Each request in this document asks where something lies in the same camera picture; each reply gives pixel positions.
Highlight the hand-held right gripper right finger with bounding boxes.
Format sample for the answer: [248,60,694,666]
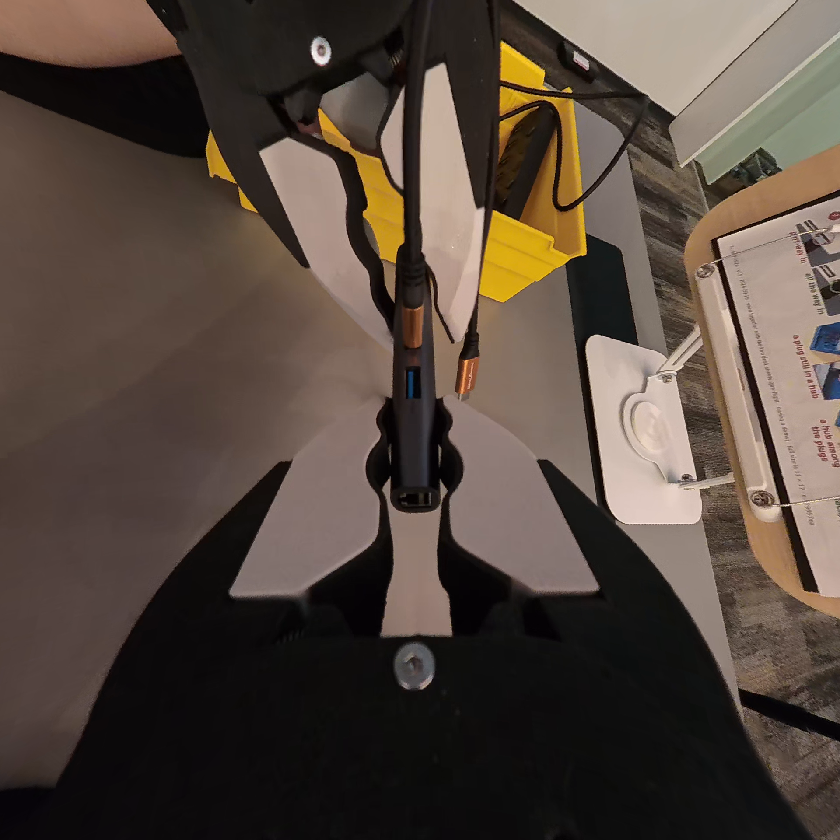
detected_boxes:
[436,397,602,635]

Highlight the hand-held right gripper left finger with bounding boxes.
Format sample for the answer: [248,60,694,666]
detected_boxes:
[230,395,395,635]

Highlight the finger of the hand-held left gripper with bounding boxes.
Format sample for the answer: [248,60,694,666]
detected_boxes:
[258,134,399,350]
[377,59,491,343]

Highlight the yellow plastic bin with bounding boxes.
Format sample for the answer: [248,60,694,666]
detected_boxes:
[206,39,588,303]

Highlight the slim grey usb hub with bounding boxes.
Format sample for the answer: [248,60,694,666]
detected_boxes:
[389,341,442,517]

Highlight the black cable orange plugs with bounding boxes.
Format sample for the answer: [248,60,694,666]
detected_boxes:
[397,0,483,403]

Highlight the thick black hub cable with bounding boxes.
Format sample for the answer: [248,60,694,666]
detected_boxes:
[499,82,652,212]

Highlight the person's left forearm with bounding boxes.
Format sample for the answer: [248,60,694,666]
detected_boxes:
[0,0,182,71]

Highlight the white document stand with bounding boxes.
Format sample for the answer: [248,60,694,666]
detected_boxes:
[583,223,783,526]

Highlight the wooden document board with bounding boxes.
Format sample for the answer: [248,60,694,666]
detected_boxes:
[684,187,840,619]

